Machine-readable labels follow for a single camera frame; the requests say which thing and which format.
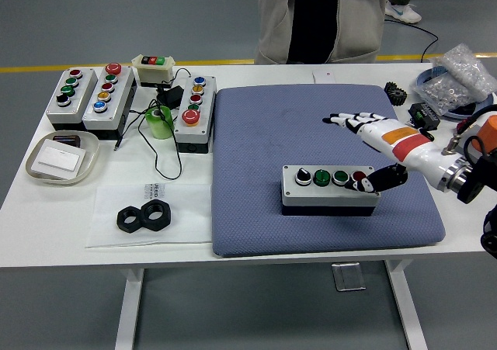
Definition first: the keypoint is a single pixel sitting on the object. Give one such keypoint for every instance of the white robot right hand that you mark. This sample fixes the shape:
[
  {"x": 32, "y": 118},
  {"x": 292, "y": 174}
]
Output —
[{"x": 404, "y": 142}]

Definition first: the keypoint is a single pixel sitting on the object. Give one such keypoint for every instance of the black module with green terminals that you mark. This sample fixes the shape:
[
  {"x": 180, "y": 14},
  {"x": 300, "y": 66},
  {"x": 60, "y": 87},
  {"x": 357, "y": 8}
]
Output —
[{"x": 425, "y": 115}]

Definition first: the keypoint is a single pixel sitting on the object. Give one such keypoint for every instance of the black power adapter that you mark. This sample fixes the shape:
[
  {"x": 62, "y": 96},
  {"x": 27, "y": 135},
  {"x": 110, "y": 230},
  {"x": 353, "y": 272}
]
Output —
[{"x": 171, "y": 95}]

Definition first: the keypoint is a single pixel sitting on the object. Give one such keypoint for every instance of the clear printed plastic bag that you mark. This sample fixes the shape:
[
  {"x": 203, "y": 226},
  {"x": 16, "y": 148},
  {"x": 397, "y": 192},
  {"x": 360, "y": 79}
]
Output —
[{"x": 186, "y": 218}]

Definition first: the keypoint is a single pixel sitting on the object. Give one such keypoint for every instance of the small black hex nut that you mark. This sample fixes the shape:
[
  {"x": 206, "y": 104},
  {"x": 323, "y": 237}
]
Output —
[{"x": 122, "y": 226}]

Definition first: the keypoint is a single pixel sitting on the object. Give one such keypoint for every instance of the grey block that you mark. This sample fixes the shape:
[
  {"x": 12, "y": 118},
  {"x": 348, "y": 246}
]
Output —
[{"x": 462, "y": 153}]

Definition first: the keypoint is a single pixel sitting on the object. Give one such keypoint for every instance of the black gear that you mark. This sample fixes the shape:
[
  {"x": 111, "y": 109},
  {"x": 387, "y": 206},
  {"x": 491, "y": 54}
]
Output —
[{"x": 396, "y": 94}]

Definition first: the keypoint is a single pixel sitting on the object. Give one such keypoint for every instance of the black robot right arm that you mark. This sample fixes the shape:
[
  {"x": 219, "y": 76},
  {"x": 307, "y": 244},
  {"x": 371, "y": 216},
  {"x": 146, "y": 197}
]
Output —
[{"x": 471, "y": 189}]

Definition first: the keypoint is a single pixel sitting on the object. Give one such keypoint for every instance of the person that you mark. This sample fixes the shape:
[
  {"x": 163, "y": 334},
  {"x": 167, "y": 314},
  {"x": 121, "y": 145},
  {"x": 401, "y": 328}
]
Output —
[{"x": 275, "y": 24}]

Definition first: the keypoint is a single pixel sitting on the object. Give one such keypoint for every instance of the small red part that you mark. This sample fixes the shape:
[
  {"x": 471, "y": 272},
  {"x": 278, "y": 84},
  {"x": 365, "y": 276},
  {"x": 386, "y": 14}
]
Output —
[{"x": 468, "y": 122}]

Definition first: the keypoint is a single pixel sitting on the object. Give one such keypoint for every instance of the blue plate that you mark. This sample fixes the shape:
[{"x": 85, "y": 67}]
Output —
[{"x": 488, "y": 101}]

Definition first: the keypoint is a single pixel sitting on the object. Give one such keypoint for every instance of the white rectangular switch plate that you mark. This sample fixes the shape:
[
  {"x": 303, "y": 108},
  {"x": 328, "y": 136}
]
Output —
[{"x": 58, "y": 160}]

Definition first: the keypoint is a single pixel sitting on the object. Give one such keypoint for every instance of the white table leg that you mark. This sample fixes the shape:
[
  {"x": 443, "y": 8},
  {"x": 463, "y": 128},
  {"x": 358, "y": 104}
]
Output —
[
  {"x": 405, "y": 307},
  {"x": 128, "y": 307}
]

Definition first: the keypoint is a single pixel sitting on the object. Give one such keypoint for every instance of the orange cylinder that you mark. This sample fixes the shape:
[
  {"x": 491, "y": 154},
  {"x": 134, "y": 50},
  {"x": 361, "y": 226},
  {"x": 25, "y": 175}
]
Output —
[{"x": 490, "y": 132}]

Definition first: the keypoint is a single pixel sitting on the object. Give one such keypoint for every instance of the grey box, blue button row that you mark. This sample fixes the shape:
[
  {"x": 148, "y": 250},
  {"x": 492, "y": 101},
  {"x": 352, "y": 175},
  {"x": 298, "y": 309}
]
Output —
[{"x": 206, "y": 105}]

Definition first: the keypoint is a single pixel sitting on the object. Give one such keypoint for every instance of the grey box, round emergency stop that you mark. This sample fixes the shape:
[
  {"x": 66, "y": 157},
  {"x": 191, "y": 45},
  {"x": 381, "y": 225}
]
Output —
[{"x": 116, "y": 98}]

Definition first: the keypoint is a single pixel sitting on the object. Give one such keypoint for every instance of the metal bracket under table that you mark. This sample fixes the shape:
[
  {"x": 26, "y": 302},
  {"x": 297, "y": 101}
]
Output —
[{"x": 348, "y": 277}]

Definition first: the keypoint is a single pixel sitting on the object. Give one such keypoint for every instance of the white oval tray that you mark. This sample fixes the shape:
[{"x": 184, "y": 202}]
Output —
[{"x": 91, "y": 160}]

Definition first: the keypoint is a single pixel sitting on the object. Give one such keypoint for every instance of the grey box with black button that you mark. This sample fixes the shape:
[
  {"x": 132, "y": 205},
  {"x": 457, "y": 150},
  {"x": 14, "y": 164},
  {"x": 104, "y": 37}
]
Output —
[{"x": 83, "y": 90}]

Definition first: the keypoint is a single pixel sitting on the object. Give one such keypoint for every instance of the clear bag of metal washers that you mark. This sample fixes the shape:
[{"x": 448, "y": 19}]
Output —
[{"x": 462, "y": 74}]

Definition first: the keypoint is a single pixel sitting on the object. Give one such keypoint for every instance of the grey four-button control box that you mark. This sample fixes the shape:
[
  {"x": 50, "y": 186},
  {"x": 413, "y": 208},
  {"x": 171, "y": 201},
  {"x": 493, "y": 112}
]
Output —
[{"x": 326, "y": 198}]

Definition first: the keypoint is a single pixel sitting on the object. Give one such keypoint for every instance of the dark rectangular block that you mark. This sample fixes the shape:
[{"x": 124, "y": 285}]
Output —
[{"x": 66, "y": 138}]

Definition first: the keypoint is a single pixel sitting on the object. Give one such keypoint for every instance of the large black hex nut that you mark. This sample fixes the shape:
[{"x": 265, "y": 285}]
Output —
[{"x": 145, "y": 218}]

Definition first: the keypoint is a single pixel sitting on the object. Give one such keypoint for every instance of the person's leg with white sneaker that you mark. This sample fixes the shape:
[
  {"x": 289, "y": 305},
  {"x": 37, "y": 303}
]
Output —
[{"x": 404, "y": 12}]

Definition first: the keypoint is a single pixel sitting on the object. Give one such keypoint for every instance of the green tape roll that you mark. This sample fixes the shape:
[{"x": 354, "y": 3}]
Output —
[{"x": 159, "y": 129}]

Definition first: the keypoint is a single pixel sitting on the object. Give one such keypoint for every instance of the cream three-button switch box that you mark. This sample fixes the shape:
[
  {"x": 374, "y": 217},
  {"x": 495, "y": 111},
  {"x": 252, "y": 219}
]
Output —
[{"x": 151, "y": 70}]

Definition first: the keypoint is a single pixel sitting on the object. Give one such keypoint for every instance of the blue-grey textured mat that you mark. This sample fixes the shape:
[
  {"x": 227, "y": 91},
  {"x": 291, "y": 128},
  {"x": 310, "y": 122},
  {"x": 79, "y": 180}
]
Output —
[{"x": 272, "y": 132}]

